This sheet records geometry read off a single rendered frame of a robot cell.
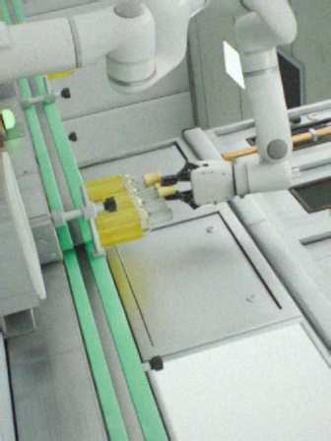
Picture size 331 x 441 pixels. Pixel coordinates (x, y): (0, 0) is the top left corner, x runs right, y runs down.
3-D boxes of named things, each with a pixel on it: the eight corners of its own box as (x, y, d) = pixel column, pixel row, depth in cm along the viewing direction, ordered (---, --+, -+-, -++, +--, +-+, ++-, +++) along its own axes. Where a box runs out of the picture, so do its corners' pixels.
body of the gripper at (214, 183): (238, 189, 170) (193, 194, 171) (234, 153, 164) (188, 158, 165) (241, 206, 164) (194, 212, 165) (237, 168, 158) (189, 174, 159)
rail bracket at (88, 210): (66, 268, 137) (126, 252, 139) (46, 197, 128) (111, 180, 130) (63, 260, 140) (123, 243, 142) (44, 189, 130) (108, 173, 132)
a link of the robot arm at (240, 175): (246, 188, 170) (234, 190, 170) (243, 157, 165) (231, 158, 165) (249, 205, 164) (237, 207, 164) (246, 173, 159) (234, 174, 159)
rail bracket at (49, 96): (22, 111, 180) (72, 99, 182) (15, 86, 176) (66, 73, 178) (21, 105, 184) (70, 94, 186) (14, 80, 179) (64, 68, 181)
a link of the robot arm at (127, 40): (62, 2, 126) (147, -10, 129) (68, 63, 136) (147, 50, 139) (73, 30, 120) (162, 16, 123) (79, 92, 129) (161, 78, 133)
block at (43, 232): (29, 271, 135) (64, 261, 136) (17, 231, 130) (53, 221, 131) (27, 260, 138) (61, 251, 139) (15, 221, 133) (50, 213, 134)
